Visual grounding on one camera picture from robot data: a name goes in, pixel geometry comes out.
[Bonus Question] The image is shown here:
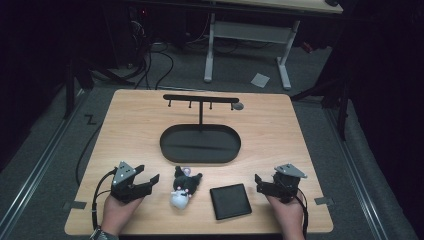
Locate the black metal stand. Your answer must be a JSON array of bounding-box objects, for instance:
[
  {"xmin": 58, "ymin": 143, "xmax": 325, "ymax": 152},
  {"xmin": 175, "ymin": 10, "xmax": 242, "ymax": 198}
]
[
  {"xmin": 290, "ymin": 71, "xmax": 352, "ymax": 142},
  {"xmin": 63, "ymin": 58, "xmax": 135, "ymax": 120}
]

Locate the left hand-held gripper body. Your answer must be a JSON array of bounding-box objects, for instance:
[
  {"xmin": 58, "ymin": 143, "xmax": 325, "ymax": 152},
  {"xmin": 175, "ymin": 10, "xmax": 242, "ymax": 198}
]
[{"xmin": 109, "ymin": 160, "xmax": 154, "ymax": 204}]

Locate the person's left hand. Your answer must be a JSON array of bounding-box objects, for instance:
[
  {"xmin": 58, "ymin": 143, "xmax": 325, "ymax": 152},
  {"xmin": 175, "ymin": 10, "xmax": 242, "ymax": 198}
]
[{"xmin": 100, "ymin": 194, "xmax": 145, "ymax": 236}]

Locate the metal floor rail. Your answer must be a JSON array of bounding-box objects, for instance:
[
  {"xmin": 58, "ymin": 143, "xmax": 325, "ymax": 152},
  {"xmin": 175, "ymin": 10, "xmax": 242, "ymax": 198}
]
[
  {"xmin": 324, "ymin": 108, "xmax": 390, "ymax": 240},
  {"xmin": 0, "ymin": 89, "xmax": 88, "ymax": 232}
]

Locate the black leather wallet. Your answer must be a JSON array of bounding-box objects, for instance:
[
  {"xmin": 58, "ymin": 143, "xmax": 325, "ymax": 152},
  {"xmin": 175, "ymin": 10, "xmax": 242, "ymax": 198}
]
[{"xmin": 209, "ymin": 183, "xmax": 253, "ymax": 221}]

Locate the black hook rack with tray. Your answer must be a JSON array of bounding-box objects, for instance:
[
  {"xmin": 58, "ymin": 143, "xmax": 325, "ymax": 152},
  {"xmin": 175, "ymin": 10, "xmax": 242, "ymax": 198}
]
[{"xmin": 159, "ymin": 93, "xmax": 242, "ymax": 164}]

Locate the wristwatch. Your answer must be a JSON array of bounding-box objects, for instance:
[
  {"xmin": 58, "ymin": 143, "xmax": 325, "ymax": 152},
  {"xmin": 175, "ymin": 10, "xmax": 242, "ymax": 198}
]
[{"xmin": 88, "ymin": 226, "xmax": 120, "ymax": 240}]

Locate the grey paper sheet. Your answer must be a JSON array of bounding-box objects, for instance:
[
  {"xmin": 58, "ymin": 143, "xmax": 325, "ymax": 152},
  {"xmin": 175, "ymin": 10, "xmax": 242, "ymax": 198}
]
[{"xmin": 250, "ymin": 72, "xmax": 271, "ymax": 89}]

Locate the person's right hand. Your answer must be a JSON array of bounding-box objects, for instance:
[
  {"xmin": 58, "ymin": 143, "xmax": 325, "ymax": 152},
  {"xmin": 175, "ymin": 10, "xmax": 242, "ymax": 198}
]
[{"xmin": 265, "ymin": 194, "xmax": 306, "ymax": 234}]

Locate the hand-held gripper cable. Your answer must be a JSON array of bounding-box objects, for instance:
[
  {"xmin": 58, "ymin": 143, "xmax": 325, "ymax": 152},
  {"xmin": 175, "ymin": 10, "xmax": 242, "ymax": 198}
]
[
  {"xmin": 294, "ymin": 186, "xmax": 310, "ymax": 239},
  {"xmin": 91, "ymin": 168, "xmax": 118, "ymax": 232}
]

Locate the black floor cable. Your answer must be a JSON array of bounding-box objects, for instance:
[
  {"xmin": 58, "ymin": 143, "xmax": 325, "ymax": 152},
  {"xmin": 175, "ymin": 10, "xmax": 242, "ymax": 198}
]
[{"xmin": 75, "ymin": 123, "xmax": 103, "ymax": 187}]

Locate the bundle of black cables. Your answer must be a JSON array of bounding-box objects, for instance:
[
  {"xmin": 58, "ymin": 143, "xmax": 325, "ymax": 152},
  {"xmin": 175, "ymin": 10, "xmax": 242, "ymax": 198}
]
[{"xmin": 129, "ymin": 19, "xmax": 175, "ymax": 90}]

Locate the left hand-held gripper cable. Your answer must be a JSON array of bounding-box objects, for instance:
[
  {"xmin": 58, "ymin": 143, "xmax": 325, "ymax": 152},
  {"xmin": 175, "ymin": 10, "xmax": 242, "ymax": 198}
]
[{"xmin": 91, "ymin": 168, "xmax": 118, "ymax": 232}]

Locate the black and white plush toy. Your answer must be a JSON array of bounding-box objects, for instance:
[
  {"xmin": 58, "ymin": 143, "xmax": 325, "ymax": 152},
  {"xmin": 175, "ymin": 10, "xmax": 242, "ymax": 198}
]
[{"xmin": 169, "ymin": 165, "xmax": 204, "ymax": 211}]

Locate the right hand-held gripper cable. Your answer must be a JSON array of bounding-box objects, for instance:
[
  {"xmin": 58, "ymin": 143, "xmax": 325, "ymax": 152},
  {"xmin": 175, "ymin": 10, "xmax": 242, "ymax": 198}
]
[{"xmin": 294, "ymin": 186, "xmax": 310, "ymax": 239}]

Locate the grey tape strip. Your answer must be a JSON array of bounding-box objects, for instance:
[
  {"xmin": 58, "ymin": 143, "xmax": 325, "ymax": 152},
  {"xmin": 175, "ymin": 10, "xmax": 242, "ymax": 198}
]
[
  {"xmin": 314, "ymin": 196, "xmax": 335, "ymax": 206},
  {"xmin": 63, "ymin": 200, "xmax": 88, "ymax": 210}
]

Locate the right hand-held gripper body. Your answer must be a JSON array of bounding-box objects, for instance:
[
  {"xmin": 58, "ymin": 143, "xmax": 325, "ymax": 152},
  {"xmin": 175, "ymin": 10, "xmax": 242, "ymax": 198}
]
[{"xmin": 271, "ymin": 162, "xmax": 308, "ymax": 204}]

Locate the white-framed desk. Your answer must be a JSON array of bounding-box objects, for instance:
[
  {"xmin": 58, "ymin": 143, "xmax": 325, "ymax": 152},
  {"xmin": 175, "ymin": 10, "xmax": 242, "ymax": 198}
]
[{"xmin": 203, "ymin": 0, "xmax": 344, "ymax": 91}]

